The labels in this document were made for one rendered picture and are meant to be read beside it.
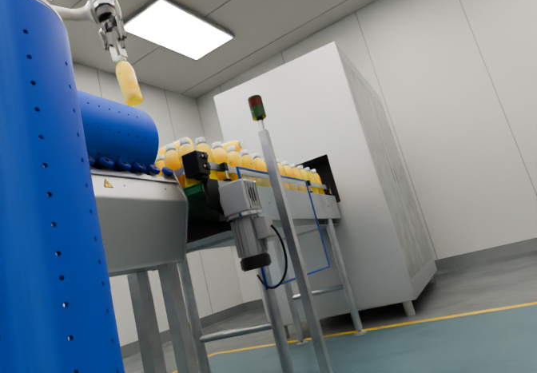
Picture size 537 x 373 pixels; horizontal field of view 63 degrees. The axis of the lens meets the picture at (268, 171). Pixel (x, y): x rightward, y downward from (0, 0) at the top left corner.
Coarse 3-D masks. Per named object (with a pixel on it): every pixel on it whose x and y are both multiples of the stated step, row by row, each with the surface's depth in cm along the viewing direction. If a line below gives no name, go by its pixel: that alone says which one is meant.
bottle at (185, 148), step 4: (184, 144) 173; (188, 144) 174; (180, 148) 172; (184, 148) 171; (188, 148) 171; (192, 148) 173; (180, 152) 172; (184, 152) 171; (188, 152) 171; (180, 156) 171; (180, 160) 171; (184, 176) 170; (184, 180) 170; (188, 180) 168; (192, 180) 168; (196, 180) 168; (188, 184) 168; (192, 184) 168
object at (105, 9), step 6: (102, 6) 175; (108, 6) 176; (96, 12) 177; (102, 12) 175; (108, 12) 175; (114, 12) 178; (102, 18) 177; (108, 18) 176; (114, 18) 175; (108, 24) 176; (114, 24) 176; (108, 30) 177
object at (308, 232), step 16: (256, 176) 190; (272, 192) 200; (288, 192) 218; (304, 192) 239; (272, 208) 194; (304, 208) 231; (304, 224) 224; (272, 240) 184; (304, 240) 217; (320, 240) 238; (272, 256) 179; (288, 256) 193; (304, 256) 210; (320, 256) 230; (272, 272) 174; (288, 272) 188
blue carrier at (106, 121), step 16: (80, 96) 131; (96, 96) 142; (96, 112) 133; (112, 112) 140; (128, 112) 149; (144, 112) 160; (96, 128) 132; (112, 128) 137; (128, 128) 144; (144, 128) 152; (96, 144) 132; (112, 144) 138; (128, 144) 144; (144, 144) 151; (96, 160) 135; (112, 160) 140; (128, 160) 146; (144, 160) 153
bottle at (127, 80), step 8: (120, 64) 170; (128, 64) 171; (120, 72) 169; (128, 72) 169; (120, 80) 169; (128, 80) 168; (136, 80) 171; (128, 88) 168; (136, 88) 169; (128, 96) 167; (136, 96) 168; (128, 104) 170; (136, 104) 172
